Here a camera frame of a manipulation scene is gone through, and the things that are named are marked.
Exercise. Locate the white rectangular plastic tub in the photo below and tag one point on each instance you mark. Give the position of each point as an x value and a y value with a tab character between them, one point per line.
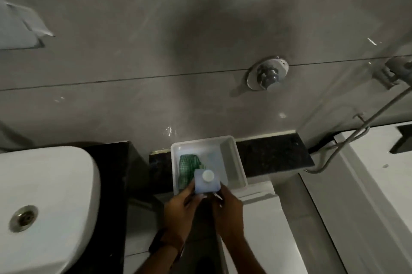
230	163

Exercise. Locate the metal sink drain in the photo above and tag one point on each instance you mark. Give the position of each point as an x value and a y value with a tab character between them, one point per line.
23	218

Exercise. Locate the person's left forearm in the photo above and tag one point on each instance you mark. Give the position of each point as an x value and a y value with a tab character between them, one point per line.
161	262

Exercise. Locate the person's left hand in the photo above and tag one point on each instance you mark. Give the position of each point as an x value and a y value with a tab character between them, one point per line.
178	214

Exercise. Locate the person's right hand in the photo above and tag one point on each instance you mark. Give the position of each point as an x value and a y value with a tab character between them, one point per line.
229	219

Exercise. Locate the person's left thumb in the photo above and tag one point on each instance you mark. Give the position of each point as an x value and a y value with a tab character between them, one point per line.
198	197

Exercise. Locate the black granite ledge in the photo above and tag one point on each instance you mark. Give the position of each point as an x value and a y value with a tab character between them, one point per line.
273	156

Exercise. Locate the black wristwatch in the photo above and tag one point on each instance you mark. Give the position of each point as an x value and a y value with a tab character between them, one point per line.
162	243

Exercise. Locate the white ceramic sink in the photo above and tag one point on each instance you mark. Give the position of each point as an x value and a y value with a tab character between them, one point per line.
54	206

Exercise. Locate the green scrub pad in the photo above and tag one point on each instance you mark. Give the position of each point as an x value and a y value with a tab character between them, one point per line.
187	167

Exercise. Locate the person's right fingers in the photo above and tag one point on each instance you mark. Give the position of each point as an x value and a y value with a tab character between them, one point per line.
221	196

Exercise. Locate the chrome wall flush valve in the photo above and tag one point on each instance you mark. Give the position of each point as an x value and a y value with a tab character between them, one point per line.
267	73

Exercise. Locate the person's right forearm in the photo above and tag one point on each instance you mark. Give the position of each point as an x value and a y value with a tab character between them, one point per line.
246	259

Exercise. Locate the white bottle with round cap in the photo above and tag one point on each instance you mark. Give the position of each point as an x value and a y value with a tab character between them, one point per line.
206	182

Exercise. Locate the wall tissue dispenser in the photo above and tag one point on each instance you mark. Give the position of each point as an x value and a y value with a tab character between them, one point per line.
19	27

